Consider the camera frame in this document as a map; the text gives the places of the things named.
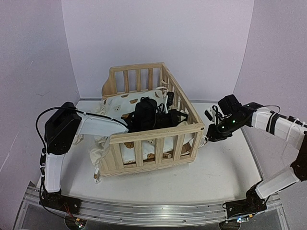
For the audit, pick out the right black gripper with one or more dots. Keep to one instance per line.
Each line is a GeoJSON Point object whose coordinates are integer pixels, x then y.
{"type": "Point", "coordinates": [215, 135]}

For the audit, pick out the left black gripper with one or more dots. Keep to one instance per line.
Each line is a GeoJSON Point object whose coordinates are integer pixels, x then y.
{"type": "Point", "coordinates": [173, 114]}

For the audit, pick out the bear print cushion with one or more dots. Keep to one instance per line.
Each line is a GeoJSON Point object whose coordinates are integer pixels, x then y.
{"type": "Point", "coordinates": [160, 135]}

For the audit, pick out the wooden pet bed frame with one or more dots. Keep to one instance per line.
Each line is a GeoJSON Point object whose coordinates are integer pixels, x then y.
{"type": "Point", "coordinates": [143, 78]}

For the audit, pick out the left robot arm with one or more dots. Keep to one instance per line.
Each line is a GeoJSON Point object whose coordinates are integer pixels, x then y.
{"type": "Point", "coordinates": [67, 122]}

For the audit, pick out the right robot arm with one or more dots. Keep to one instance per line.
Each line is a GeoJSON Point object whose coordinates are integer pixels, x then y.
{"type": "Point", "coordinates": [277, 142]}

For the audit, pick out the small bear print pillow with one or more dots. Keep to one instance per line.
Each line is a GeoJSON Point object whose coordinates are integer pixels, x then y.
{"type": "Point", "coordinates": [77, 139]}

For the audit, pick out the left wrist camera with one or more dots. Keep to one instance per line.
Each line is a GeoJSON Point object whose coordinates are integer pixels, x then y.
{"type": "Point", "coordinates": [169, 99]}

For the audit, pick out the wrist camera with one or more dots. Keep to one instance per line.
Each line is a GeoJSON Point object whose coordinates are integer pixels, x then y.
{"type": "Point", "coordinates": [212, 114]}
{"type": "Point", "coordinates": [169, 99]}

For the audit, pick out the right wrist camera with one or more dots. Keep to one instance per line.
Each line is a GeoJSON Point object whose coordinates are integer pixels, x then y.
{"type": "Point", "coordinates": [212, 114]}

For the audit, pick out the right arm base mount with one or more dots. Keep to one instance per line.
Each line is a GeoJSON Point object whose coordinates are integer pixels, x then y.
{"type": "Point", "coordinates": [240, 208]}

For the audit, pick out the aluminium front rail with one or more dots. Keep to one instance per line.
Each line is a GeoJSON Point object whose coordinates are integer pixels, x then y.
{"type": "Point", "coordinates": [127, 213]}

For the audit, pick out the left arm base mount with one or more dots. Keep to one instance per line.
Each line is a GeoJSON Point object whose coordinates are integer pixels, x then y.
{"type": "Point", "coordinates": [60, 202]}

